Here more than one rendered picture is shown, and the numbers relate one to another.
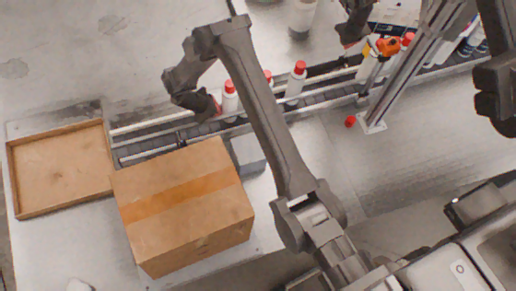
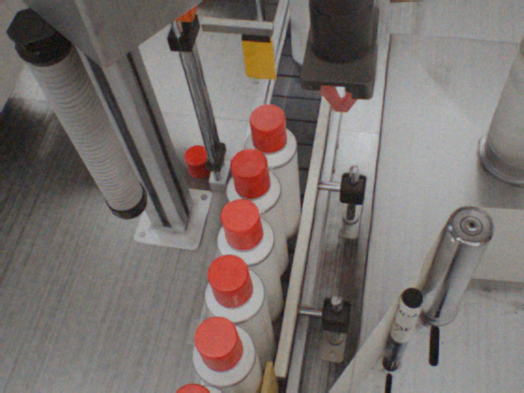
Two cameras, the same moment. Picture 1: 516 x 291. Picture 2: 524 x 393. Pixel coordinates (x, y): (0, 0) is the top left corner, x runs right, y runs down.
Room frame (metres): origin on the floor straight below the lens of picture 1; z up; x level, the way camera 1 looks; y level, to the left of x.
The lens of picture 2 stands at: (1.19, -0.59, 1.52)
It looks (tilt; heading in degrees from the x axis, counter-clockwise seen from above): 57 degrees down; 136
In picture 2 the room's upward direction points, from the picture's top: 9 degrees counter-clockwise
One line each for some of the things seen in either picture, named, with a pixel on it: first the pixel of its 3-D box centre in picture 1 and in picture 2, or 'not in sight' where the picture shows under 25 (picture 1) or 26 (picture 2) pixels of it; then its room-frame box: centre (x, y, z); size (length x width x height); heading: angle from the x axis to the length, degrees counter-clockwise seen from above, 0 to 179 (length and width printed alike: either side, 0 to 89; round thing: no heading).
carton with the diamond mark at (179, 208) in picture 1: (185, 210); not in sight; (0.32, 0.16, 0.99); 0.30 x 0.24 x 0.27; 123
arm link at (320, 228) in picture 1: (311, 229); not in sight; (0.20, -0.12, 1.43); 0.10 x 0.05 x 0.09; 37
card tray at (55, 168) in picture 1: (62, 166); not in sight; (0.44, 0.59, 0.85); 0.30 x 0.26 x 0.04; 118
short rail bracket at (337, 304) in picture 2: not in sight; (321, 316); (1.05, -0.41, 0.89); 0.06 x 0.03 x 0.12; 28
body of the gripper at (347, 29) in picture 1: (355, 24); (341, 26); (0.95, -0.24, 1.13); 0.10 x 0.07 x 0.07; 119
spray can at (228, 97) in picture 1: (229, 100); not in sight; (0.70, 0.10, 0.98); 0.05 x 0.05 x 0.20
